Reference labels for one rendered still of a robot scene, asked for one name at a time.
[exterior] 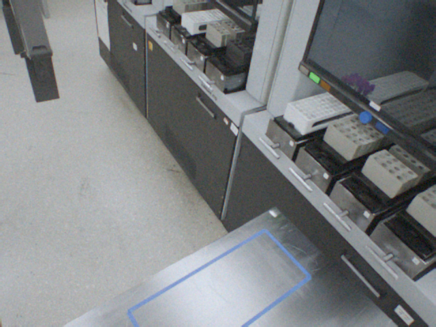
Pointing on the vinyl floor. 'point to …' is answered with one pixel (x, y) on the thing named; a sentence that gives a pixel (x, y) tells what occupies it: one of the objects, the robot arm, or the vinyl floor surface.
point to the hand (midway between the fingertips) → (33, 67)
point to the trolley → (244, 287)
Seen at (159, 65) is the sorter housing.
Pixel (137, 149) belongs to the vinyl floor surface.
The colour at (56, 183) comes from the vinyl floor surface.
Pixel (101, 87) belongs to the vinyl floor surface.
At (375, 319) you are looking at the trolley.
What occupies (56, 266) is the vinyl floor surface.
